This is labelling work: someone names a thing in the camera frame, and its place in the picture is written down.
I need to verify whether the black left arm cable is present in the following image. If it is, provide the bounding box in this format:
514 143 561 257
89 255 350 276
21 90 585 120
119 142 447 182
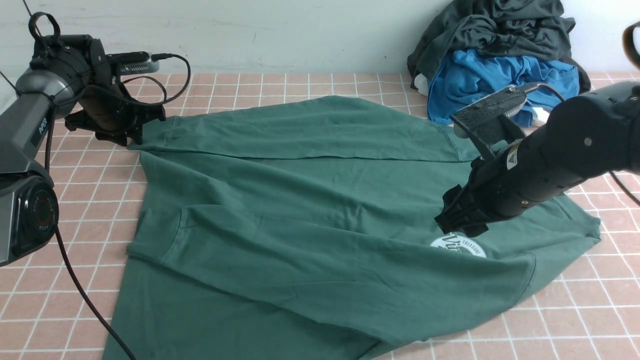
20 0 192 360

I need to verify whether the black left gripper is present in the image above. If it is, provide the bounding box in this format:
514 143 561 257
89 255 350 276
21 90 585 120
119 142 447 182
64 78 167 147

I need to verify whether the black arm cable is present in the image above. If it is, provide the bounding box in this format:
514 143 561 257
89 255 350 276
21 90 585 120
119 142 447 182
20 0 192 360
520 22 640 207

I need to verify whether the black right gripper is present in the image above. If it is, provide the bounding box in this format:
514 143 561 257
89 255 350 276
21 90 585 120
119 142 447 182
434 145 556 238

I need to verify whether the green long sleeve shirt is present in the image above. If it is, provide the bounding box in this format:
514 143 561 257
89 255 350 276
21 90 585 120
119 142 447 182
112 96 601 360

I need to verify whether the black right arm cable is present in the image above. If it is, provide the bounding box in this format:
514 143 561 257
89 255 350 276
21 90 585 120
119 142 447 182
520 22 640 207

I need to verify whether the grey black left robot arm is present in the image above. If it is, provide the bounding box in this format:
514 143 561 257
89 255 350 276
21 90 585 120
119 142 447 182
0 35 166 266

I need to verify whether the blue crumpled garment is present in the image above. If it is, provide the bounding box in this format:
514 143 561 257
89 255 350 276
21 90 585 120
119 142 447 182
426 48 580 125

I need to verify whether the dark grey crumpled garment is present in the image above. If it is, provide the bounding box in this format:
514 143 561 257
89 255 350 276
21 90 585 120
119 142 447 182
406 0 577 79

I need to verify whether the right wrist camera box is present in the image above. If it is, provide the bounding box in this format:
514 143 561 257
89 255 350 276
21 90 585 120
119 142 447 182
450 86 527 160

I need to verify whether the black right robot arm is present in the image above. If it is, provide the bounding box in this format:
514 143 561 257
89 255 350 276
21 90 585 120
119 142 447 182
435 81 640 237

